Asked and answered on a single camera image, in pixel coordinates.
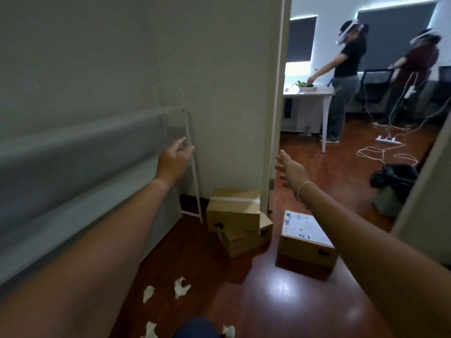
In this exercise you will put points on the person's right hand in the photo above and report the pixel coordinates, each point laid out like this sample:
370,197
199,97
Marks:
295,172

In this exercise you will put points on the person's left hand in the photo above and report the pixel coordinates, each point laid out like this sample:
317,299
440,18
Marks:
172,164

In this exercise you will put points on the person's left thumb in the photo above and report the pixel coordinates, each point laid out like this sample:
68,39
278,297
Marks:
188,153

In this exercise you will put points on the person's right thumb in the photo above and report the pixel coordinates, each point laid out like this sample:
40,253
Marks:
286,180

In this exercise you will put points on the white metal shelf rack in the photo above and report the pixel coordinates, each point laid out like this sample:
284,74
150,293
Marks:
70,179

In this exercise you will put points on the person's left forearm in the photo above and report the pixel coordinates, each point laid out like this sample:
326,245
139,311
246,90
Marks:
91,263

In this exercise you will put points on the person's right forearm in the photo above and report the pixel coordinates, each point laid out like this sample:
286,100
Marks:
373,256

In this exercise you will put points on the white-labelled brown cardboard box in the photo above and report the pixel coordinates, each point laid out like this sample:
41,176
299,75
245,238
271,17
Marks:
304,239

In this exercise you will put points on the taped brown cardboard box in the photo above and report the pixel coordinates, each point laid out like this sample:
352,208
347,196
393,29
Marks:
232,212

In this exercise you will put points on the white under-desk cabinet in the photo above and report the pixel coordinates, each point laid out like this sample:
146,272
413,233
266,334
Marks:
299,114

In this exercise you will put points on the tilted brown cardboard box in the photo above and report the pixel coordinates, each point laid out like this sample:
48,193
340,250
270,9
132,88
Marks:
246,242

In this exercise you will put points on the white desk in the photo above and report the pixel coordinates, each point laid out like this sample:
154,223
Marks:
317,92

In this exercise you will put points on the white tray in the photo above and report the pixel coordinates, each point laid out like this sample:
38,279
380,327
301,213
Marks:
310,89

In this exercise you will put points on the green leafy vegetables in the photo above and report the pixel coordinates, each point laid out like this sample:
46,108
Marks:
303,84

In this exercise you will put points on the bin with black bag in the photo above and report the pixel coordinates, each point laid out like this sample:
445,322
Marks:
393,186

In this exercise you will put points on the white power strip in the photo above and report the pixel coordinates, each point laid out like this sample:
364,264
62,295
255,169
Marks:
388,140

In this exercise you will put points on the black office chair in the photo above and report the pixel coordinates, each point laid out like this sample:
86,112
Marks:
375,87
444,75

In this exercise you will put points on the crumpled white tissue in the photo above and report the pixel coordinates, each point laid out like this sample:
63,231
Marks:
148,294
229,331
151,330
181,287

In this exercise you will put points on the small grey window blind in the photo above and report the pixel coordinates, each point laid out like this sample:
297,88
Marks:
301,40

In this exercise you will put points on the white door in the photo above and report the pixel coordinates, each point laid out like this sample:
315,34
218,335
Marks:
426,207

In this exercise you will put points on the white head-worn headset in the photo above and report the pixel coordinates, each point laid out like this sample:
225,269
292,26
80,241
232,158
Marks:
347,31
421,37

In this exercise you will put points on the person's dark blue shoe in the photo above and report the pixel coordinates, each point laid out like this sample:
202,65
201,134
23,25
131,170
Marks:
197,329

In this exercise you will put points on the large grey window blind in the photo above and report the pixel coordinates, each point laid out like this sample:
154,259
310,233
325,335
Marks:
391,35

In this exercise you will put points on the white door frame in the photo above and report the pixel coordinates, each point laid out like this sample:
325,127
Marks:
276,102

